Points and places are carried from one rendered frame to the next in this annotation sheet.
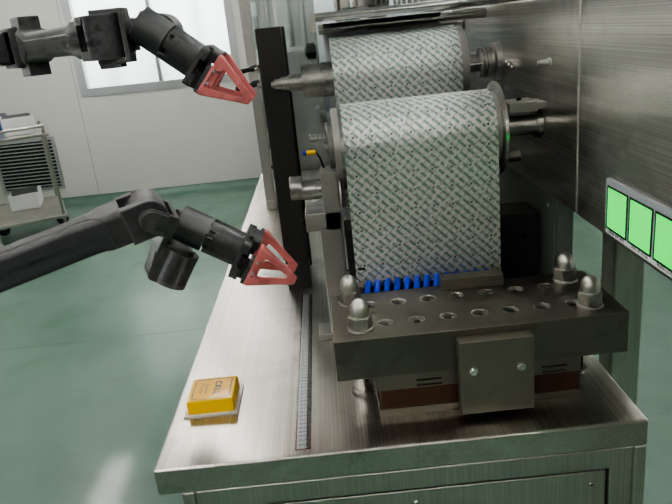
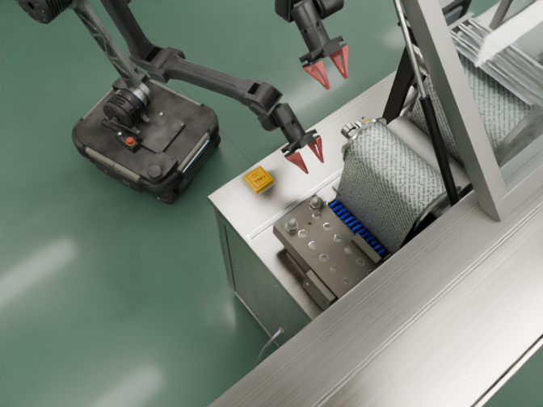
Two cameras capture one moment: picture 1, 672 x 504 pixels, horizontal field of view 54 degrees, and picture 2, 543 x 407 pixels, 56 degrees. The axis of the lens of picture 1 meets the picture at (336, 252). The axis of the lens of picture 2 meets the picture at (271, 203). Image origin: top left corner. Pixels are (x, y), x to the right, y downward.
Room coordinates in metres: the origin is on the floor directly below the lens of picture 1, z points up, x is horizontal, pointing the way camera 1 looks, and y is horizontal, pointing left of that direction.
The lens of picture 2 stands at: (0.39, -0.45, 2.31)
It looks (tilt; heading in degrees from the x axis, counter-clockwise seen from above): 62 degrees down; 50
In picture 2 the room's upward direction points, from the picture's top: 1 degrees clockwise
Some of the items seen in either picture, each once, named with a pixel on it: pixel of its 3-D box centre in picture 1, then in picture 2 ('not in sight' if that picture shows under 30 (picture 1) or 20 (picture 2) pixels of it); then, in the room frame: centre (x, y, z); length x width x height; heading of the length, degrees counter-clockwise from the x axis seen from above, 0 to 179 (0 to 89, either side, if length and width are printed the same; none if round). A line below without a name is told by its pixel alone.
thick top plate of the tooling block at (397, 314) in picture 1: (468, 322); (340, 263); (0.87, -0.18, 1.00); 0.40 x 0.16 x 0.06; 90
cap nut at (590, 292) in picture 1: (590, 289); not in sight; (0.83, -0.34, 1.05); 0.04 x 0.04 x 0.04
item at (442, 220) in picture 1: (426, 227); (370, 211); (0.99, -0.15, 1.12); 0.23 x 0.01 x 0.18; 90
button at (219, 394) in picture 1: (213, 394); (258, 179); (0.89, 0.21, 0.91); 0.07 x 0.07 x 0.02; 0
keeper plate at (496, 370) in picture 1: (495, 373); (317, 292); (0.78, -0.20, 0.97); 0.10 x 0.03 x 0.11; 90
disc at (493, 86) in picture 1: (495, 128); (437, 209); (1.05, -0.28, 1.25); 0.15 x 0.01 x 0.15; 0
